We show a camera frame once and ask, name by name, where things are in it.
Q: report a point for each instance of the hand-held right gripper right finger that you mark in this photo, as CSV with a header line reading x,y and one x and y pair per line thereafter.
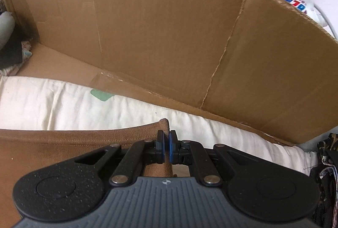
x,y
172,147

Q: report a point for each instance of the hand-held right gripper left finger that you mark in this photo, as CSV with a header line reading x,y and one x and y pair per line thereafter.
x,y
160,146

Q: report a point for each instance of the brown printed t-shirt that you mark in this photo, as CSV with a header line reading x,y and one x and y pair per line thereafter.
x,y
66,143

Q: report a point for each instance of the cream bear print blanket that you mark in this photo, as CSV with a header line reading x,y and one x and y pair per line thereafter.
x,y
52,106

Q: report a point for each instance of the long folded cardboard sheet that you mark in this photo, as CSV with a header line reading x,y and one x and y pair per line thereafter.
x,y
158,19

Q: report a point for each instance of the leopard print cloth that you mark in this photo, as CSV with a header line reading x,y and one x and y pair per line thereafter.
x,y
330,143

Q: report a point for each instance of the dark floral patterned cloth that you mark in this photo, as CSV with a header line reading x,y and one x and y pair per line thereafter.
x,y
327,177

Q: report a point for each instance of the light floral cloth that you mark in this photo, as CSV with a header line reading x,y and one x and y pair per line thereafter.
x,y
27,49

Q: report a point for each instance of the black cloth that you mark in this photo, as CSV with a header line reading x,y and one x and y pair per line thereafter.
x,y
13,53

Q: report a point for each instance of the grey neck pillow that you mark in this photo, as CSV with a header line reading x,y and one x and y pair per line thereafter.
x,y
5,29

